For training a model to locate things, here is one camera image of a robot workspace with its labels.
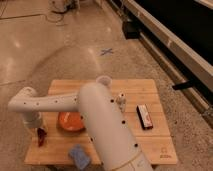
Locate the white machine base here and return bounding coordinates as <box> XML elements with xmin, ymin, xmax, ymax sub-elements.
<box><xmin>49</xmin><ymin>0</ymin><xmax>80</xmax><ymax>14</ymax></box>

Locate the clear plastic cup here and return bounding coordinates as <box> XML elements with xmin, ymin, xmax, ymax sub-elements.
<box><xmin>96</xmin><ymin>75</ymin><xmax>112</xmax><ymax>87</ymax></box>

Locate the black and red box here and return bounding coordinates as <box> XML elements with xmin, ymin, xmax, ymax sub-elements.
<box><xmin>136</xmin><ymin>105</ymin><xmax>153</xmax><ymax>130</ymax></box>

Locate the long counter rail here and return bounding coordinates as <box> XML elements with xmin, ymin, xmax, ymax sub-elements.
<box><xmin>109</xmin><ymin>0</ymin><xmax>213</xmax><ymax>129</ymax></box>

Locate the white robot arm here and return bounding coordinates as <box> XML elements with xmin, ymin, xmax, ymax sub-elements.
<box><xmin>8</xmin><ymin>82</ymin><xmax>153</xmax><ymax>171</ymax></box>

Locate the wooden table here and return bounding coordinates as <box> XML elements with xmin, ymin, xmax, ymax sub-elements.
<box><xmin>24</xmin><ymin>79</ymin><xmax>178</xmax><ymax>166</ymax></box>

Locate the orange ceramic bowl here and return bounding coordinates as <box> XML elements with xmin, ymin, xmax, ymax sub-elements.
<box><xmin>58</xmin><ymin>112</ymin><xmax>85</xmax><ymax>132</ymax></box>

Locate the blue sponge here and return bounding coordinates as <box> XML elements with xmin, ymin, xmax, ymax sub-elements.
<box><xmin>68</xmin><ymin>144</ymin><xmax>91</xmax><ymax>170</ymax></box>

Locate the white patterned bottle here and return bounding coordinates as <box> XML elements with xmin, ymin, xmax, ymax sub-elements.
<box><xmin>116</xmin><ymin>93</ymin><xmax>126</xmax><ymax>113</ymax></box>

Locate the black box on floor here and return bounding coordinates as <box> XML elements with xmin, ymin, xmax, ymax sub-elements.
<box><xmin>122</xmin><ymin>22</ymin><xmax>140</xmax><ymax>39</ymax></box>

